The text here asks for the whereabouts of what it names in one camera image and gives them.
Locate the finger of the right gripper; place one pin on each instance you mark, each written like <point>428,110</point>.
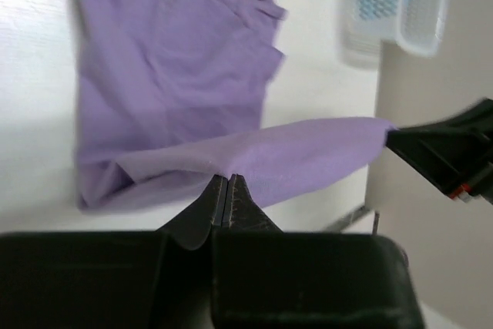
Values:
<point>454,154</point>

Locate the purple t shirt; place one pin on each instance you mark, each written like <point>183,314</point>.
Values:
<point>171,93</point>

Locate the white plastic basket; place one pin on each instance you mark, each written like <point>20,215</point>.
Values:
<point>415,26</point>

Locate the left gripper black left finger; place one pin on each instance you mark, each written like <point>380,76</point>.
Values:
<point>107,279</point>

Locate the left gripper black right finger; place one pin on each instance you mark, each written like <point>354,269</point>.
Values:
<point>267,278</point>

